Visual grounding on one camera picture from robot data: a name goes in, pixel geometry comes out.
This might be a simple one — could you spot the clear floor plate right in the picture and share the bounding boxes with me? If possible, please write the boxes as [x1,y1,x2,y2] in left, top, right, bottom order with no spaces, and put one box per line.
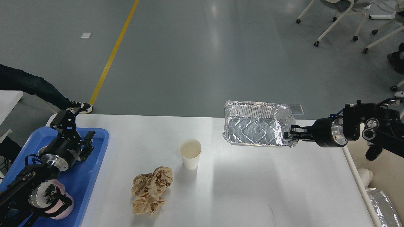
[289,104,305,115]

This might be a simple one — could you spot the aluminium foil tray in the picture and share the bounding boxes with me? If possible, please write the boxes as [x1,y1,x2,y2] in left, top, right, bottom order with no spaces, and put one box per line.
[222,100,298,148]

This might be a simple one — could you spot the small white side table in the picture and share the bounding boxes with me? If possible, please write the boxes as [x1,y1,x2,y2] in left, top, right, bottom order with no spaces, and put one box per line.
[0,90,23,124]

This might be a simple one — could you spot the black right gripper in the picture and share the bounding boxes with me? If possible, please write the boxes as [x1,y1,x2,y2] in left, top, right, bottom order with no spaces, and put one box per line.
[284,117,348,148]

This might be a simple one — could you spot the crumpled brown paper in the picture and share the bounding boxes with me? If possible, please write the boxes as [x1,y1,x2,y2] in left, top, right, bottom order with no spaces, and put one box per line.
[131,166,173,215]

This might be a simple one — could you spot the pink plastic mug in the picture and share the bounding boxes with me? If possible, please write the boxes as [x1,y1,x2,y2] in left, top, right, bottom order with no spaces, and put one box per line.
[46,179,74,220]

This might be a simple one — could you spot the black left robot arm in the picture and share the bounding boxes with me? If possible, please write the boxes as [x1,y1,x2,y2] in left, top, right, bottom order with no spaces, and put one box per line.
[0,108,95,227]

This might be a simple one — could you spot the cream plastic bin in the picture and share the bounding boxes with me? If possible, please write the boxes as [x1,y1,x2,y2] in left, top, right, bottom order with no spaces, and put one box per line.
[346,138,404,223]

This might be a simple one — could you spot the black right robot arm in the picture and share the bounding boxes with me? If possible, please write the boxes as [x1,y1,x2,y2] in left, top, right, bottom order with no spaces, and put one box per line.
[284,95,404,161]

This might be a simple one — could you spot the blue plastic tray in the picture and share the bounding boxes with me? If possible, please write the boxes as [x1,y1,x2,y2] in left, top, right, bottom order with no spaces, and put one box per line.
[0,127,109,227]

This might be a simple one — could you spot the person in beige sweater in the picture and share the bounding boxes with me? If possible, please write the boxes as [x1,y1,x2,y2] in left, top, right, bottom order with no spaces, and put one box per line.
[0,64,93,114]

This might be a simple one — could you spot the foil tray inside bin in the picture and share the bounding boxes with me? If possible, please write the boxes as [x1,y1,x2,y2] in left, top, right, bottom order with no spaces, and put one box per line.
[365,187,403,227]

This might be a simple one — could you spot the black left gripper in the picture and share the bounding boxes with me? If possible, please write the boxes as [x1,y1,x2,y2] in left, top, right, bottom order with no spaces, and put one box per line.
[39,109,96,172]

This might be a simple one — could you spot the white sneaker with stripes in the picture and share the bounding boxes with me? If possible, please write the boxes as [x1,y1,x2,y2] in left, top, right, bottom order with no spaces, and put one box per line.
[394,91,404,98]

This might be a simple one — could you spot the white paper cup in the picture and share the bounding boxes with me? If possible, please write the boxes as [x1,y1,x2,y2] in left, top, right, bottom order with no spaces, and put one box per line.
[178,138,202,171]

